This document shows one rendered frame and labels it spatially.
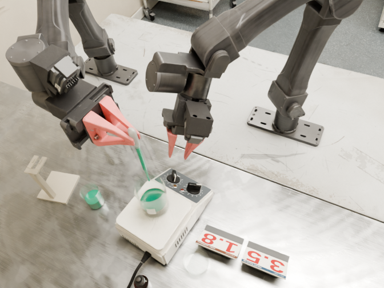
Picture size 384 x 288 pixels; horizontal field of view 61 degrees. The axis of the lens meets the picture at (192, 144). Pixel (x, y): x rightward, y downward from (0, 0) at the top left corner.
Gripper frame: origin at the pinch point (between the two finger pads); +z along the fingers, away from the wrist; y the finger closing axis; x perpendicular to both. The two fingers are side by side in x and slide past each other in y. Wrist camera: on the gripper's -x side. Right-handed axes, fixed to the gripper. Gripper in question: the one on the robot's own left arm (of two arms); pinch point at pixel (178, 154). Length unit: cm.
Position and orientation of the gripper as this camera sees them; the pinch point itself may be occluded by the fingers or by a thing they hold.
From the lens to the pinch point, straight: 72.2
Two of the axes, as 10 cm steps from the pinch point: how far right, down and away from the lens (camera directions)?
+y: 9.6, 1.3, 2.5
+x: -1.5, -5.0, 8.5
